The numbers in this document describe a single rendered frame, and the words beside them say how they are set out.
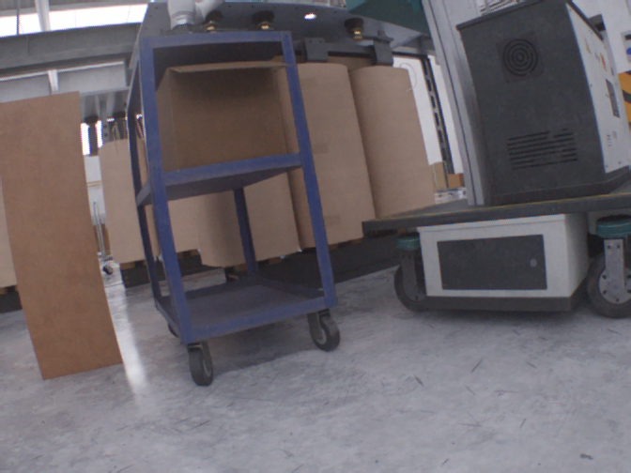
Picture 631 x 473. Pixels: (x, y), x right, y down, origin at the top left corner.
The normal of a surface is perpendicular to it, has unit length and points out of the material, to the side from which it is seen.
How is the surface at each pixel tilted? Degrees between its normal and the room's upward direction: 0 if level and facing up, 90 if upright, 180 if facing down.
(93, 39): 90
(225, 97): 90
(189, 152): 90
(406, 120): 90
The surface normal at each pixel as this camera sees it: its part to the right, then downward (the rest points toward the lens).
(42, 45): 0.49, -0.04
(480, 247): -0.75, 0.16
